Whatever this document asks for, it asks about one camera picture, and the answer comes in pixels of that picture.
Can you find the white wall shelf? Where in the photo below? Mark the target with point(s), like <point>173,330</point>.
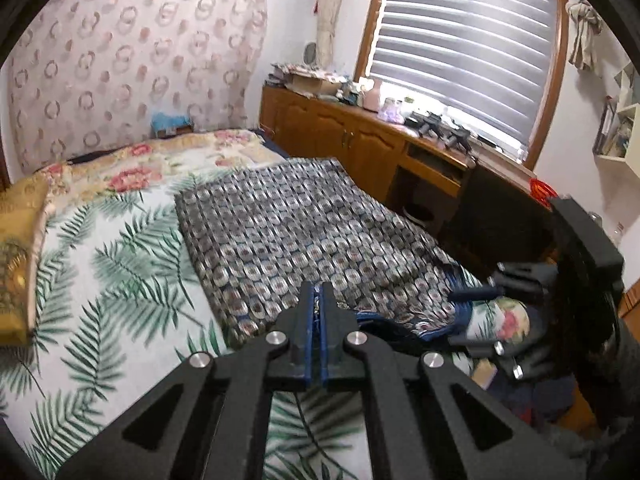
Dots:
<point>622,125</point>

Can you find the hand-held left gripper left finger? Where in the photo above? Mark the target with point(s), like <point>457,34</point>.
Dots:
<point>310,335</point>

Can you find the cardboard box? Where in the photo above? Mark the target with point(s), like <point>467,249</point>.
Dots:
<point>310,84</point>

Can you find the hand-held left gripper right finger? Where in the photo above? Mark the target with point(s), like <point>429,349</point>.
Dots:
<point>324,335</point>

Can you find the pink container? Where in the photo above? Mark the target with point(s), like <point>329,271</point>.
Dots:
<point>372,95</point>

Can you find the wooden window frame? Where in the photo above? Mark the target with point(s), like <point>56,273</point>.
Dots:
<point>550,110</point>

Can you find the wrapped pipe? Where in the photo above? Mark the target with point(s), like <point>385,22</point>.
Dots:
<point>331,10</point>

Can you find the grey window blinds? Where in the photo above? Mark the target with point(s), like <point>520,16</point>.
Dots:
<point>465,45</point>

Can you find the red round object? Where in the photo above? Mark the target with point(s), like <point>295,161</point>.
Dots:
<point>542,189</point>

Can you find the leaf print blanket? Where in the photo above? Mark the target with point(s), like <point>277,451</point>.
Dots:
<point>125,270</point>

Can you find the patterned wall cloth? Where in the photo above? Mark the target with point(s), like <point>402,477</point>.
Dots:
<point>125,50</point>

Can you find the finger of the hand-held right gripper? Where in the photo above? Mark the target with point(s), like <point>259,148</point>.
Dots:
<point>530,360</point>
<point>525,282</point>

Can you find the black tool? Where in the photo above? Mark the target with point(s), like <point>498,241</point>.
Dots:
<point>440,130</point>

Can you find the hanging beige cloth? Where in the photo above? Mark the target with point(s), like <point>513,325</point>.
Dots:
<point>582,35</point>

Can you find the dark blue cloth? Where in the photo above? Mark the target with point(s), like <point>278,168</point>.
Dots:
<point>540,400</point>

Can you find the blue patterned satin shirt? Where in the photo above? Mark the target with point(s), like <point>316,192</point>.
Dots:
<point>300,225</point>

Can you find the black chair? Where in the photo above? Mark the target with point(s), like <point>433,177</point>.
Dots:
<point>495,210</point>

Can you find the wooden cabinet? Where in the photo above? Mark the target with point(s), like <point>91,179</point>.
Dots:
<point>340,135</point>

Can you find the gold pillow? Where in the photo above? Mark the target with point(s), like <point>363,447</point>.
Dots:
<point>20,260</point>

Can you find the round grey fan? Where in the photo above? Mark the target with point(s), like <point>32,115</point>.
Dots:
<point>310,53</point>

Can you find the waste bin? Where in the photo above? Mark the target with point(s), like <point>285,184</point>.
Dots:
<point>419,216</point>

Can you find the blue bag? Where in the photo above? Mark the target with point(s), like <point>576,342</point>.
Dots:
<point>171,122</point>

